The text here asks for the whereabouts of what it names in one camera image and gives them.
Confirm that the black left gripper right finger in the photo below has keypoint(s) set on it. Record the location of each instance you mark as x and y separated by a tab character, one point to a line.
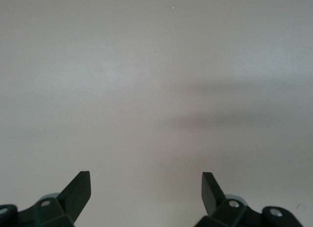
212	200

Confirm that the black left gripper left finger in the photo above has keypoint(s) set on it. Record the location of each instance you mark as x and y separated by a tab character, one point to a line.
71	200

